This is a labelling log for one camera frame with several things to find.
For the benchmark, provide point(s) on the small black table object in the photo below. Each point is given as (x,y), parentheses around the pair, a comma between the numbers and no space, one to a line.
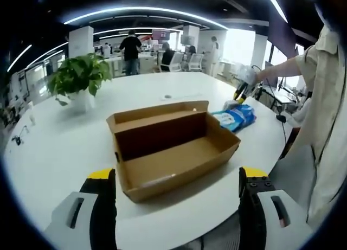
(16,140)

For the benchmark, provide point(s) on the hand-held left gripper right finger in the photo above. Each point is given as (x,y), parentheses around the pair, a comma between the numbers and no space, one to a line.
(252,209)

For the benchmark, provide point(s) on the grey mesh office chair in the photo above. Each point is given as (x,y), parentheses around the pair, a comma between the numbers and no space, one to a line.
(292,179)

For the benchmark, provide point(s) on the green plant in white pot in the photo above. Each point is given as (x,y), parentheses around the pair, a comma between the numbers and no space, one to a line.
(78,73)

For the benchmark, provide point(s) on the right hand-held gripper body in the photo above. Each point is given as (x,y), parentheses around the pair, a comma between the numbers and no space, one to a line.
(247,75)

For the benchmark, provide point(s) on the white office chair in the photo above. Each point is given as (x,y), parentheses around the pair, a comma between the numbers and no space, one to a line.
(176,61)
(196,62)

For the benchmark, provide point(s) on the person's beige shirt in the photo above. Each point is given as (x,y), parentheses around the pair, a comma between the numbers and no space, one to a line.
(325,111)

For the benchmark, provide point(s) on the brown cardboard shoe box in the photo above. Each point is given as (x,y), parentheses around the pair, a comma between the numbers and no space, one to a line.
(173,152)

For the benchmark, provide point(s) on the blue soft tissue pack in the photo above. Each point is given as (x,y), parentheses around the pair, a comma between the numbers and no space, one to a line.
(245,114)

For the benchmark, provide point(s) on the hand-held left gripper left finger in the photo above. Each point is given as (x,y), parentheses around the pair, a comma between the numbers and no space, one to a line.
(103,206)

